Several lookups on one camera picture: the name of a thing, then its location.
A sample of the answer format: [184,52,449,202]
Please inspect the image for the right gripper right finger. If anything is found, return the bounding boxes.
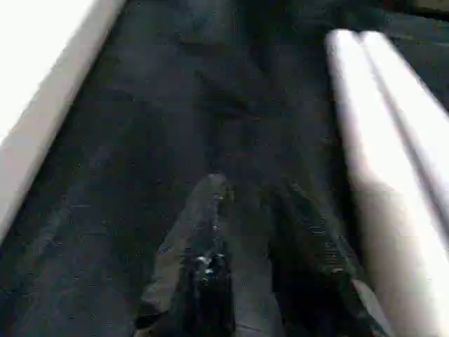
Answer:
[266,180,373,337]

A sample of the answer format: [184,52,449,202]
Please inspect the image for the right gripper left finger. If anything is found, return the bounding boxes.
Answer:
[135,173,236,337]

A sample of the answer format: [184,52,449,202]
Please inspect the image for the white plastic table top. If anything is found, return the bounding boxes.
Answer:
[0,0,128,244]

